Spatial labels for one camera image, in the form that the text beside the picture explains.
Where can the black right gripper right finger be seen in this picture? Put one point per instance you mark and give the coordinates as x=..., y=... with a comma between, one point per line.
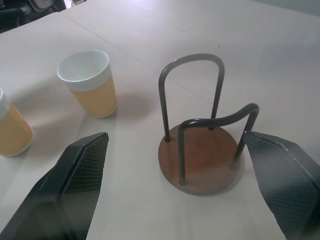
x=287, y=180

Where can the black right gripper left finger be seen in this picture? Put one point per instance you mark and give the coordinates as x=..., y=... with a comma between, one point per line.
x=67, y=185

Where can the orange ribbed paper cup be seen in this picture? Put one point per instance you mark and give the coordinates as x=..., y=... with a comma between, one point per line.
x=11, y=130
x=91, y=86

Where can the dark chair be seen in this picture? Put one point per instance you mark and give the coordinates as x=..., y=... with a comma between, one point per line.
x=27, y=10

